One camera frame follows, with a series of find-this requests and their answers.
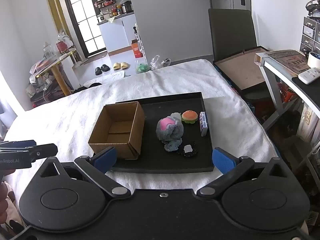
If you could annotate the black plush with white patch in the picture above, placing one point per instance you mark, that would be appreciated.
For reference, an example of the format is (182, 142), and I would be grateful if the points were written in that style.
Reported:
(187, 150)

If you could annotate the pile of bags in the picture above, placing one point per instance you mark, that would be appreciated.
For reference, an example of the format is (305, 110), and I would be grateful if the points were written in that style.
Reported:
(42, 90)

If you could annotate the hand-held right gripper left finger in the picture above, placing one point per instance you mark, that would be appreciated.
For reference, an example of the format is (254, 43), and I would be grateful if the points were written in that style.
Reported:
(106, 158)

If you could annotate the dark grey chair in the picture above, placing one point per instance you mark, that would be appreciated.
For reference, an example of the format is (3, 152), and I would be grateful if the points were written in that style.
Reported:
(232, 35)

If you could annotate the dark beaded ornament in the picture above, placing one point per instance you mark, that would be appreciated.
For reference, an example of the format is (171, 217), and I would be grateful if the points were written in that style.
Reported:
(312, 6)

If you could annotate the framed printed board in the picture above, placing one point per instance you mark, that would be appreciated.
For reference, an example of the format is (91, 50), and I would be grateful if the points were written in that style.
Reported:
(287, 61)

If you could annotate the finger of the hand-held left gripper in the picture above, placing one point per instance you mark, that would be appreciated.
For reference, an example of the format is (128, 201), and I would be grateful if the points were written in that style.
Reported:
(45, 150)
(27, 143)

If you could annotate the purple card box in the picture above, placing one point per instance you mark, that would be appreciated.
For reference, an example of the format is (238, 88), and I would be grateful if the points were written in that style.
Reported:
(203, 125)

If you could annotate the black cloth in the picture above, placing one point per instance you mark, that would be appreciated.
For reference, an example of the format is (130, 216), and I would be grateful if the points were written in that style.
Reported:
(87, 87)

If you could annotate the grey drawer organizer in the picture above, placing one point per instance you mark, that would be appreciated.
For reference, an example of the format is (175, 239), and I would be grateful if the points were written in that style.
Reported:
(308, 32)

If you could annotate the small blue-grey plush toy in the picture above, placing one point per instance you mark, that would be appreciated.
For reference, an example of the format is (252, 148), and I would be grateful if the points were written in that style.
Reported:
(172, 145)

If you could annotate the group of kitchen bottles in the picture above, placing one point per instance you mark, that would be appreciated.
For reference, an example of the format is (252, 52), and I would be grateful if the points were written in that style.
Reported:
(115, 11)

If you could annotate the person's left hand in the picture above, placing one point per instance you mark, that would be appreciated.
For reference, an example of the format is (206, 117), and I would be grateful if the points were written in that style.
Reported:
(3, 200)

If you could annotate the white floor towel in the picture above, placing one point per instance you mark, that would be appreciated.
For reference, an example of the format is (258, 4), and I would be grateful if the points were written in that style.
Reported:
(110, 77)

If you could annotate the black slipper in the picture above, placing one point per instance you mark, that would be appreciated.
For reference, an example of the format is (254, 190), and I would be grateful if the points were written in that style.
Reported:
(98, 71)
(105, 68)

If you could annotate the white remote control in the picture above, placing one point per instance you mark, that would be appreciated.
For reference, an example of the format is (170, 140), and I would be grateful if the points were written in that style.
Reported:
(310, 75)

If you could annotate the spray bottle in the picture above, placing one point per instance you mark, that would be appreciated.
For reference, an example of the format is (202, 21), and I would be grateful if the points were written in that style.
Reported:
(136, 33)

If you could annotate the white fluffy blanket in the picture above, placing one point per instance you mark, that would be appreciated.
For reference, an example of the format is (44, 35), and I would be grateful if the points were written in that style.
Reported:
(175, 80)

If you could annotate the white frame desk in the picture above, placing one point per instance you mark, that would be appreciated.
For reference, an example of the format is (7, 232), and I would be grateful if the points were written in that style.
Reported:
(272, 90)

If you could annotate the orange cardboard box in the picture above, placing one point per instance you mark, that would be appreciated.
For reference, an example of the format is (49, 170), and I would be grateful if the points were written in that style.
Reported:
(137, 50)

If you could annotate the white kitchen cabinet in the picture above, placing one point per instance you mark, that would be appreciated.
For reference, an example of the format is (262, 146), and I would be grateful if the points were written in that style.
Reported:
(112, 33)

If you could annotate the clear glass jar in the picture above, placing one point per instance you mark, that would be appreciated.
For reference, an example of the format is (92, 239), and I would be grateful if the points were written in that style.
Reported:
(48, 51)

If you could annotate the black framed glass door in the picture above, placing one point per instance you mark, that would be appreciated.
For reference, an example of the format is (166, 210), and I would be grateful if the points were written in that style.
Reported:
(85, 17)

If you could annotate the yellow curtain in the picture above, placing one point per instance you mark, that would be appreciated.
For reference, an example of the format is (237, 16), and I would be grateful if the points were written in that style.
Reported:
(56, 12)

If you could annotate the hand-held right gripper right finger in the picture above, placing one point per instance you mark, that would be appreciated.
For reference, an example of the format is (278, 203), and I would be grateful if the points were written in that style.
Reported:
(222, 161)

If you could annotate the brown cardboard box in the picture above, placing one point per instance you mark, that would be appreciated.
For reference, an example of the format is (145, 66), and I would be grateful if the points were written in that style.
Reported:
(136, 130)

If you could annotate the red filled jar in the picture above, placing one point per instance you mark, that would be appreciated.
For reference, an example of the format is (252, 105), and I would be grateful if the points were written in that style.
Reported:
(61, 47)

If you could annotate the white cotton ball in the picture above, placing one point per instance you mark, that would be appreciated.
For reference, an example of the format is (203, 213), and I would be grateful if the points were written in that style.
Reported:
(176, 115)

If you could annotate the black tray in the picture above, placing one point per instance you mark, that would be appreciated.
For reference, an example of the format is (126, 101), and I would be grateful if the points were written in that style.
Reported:
(155, 156)

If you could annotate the gold round table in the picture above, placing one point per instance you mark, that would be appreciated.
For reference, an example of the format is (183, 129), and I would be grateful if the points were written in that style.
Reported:
(58, 77)

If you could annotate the hamburger plush toy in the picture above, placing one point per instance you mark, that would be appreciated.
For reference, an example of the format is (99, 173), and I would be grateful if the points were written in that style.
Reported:
(190, 115)

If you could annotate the red crate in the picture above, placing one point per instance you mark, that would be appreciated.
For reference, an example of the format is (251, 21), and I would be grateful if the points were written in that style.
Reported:
(287, 93)

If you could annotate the clear plastic bag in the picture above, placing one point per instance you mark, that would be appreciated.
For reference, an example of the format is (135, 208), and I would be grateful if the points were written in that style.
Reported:
(155, 62)

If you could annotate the white cup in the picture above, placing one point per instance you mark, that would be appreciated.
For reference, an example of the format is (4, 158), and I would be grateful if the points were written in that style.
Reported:
(313, 61)

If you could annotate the grey and pink plush toy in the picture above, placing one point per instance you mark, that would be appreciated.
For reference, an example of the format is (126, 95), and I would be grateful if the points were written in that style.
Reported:
(172, 132)

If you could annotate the white printed bag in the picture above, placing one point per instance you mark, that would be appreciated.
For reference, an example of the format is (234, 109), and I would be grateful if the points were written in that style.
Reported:
(307, 120)

